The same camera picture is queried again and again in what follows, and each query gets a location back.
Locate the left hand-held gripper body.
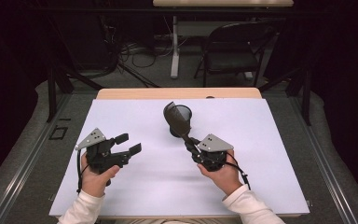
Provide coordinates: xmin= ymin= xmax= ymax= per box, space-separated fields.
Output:
xmin=75 ymin=127 xmax=132 ymax=175

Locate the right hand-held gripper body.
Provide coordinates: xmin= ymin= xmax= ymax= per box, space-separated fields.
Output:
xmin=191 ymin=133 xmax=235 ymax=173

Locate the black mesh pen cup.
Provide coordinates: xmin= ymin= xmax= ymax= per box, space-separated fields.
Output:
xmin=168 ymin=104 xmax=194 ymax=139

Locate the person's right hand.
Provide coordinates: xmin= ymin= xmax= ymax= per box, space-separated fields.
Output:
xmin=197 ymin=149 xmax=243 ymax=197

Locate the person's left hand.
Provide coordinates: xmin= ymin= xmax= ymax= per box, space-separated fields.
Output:
xmin=79 ymin=152 xmax=121 ymax=199

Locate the white table cover sheet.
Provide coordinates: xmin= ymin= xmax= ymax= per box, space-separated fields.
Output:
xmin=48 ymin=98 xmax=310 ymax=218

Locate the floor outlet cover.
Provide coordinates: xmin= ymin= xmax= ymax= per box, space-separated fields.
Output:
xmin=48 ymin=124 xmax=69 ymax=141

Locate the black folding chair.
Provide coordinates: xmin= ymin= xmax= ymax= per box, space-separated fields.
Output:
xmin=193 ymin=21 xmax=276 ymax=89

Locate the wooden desk with white legs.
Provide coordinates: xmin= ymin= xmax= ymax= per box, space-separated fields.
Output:
xmin=152 ymin=0 xmax=295 ymax=79

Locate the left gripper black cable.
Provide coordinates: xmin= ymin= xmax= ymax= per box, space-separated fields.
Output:
xmin=76 ymin=148 xmax=90 ymax=194

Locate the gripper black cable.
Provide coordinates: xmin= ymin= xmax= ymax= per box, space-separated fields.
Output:
xmin=226 ymin=151 xmax=252 ymax=191
xmin=76 ymin=148 xmax=90 ymax=194

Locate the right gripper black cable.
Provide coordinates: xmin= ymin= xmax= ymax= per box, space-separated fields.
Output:
xmin=226 ymin=151 xmax=252 ymax=191

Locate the metal floor rail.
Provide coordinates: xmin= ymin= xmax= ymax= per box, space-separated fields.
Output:
xmin=0 ymin=92 xmax=73 ymax=224
xmin=287 ymin=92 xmax=358 ymax=224

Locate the black metal frame stand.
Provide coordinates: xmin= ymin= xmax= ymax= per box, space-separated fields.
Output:
xmin=45 ymin=63 xmax=106 ymax=124
xmin=256 ymin=65 xmax=312 ymax=127

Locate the bundle of floor cables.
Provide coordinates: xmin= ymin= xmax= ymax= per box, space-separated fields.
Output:
xmin=103 ymin=17 xmax=175 ymax=71

